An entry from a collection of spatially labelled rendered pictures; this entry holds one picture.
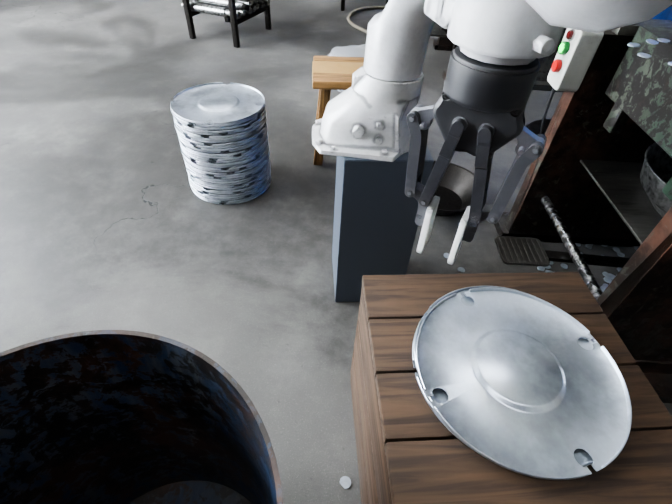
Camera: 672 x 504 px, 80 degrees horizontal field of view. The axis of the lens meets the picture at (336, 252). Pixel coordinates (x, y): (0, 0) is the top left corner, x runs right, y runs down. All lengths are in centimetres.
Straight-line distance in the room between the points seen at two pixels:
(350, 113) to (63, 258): 97
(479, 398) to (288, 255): 79
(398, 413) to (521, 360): 20
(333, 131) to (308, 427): 62
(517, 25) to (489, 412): 45
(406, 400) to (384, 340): 10
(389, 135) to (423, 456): 56
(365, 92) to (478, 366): 51
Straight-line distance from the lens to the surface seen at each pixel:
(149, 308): 119
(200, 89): 152
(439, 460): 58
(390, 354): 63
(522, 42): 36
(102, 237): 145
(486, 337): 66
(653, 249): 90
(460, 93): 39
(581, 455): 64
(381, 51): 78
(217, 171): 137
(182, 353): 51
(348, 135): 82
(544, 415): 63
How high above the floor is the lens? 88
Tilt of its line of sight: 45 degrees down
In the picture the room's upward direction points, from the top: 3 degrees clockwise
